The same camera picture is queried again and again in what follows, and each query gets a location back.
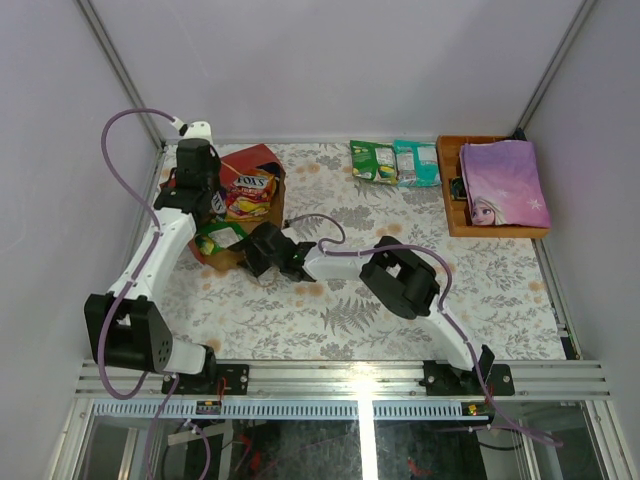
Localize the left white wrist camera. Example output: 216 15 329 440
171 117 213 145

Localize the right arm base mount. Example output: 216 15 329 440
418 345 515 397

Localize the floral table mat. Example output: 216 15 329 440
159 143 564 360

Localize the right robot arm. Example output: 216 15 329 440
230 222 495 395

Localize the teal snack packet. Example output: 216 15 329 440
392 140 441 188

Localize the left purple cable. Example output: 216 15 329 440
99 108 211 480

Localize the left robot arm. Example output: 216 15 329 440
84 138 221 395

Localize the red brown paper bag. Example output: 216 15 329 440
189 144 286 272

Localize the purple Frozen cloth bag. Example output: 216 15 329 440
460 140 551 228

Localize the Fox's candy bag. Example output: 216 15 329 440
225 169 278 222

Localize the small black object in tray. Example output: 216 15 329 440
449 177 467 201

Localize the aluminium front rail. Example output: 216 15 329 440
76 360 610 421

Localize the green snack packet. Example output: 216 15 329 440
349 140 397 185
194 222 247 256

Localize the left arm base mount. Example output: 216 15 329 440
173 347 250 397

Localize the orange wooden tray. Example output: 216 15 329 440
436 135 550 239

